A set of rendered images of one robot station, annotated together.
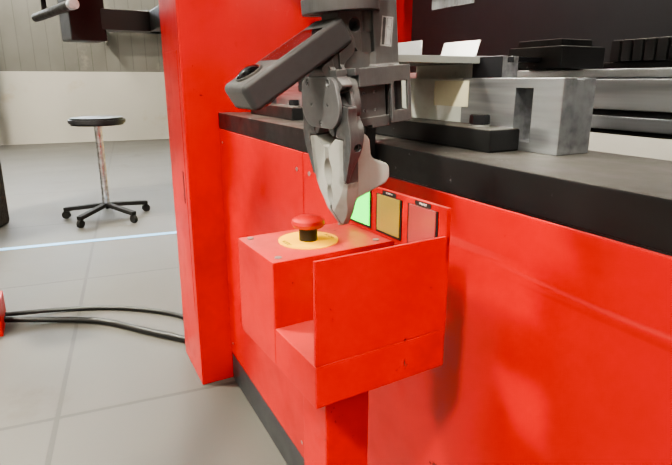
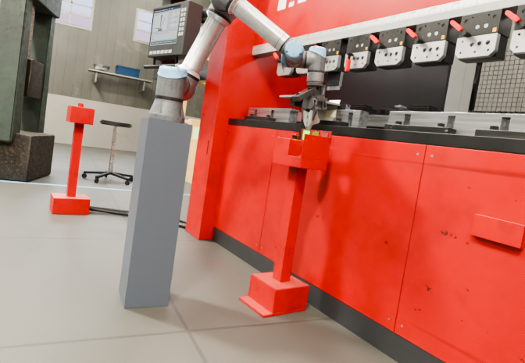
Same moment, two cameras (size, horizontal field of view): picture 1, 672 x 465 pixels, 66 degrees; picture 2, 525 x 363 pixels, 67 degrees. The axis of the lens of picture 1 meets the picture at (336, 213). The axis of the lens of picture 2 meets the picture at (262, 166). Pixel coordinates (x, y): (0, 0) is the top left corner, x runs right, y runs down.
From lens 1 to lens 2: 1.31 m
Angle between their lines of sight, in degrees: 12
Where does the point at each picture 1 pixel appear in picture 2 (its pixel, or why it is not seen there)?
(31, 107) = not seen: hidden behind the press
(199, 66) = (225, 97)
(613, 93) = (376, 122)
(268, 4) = (255, 79)
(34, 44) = not seen: hidden behind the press
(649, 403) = (369, 170)
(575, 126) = (362, 122)
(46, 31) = (55, 68)
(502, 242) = (342, 144)
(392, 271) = (318, 141)
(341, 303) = (308, 144)
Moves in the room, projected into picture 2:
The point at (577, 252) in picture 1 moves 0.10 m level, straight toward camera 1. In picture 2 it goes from (358, 142) to (355, 141)
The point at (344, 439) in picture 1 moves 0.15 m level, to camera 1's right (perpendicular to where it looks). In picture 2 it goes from (298, 190) to (330, 194)
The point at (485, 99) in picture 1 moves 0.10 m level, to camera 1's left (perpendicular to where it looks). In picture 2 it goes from (340, 115) to (321, 112)
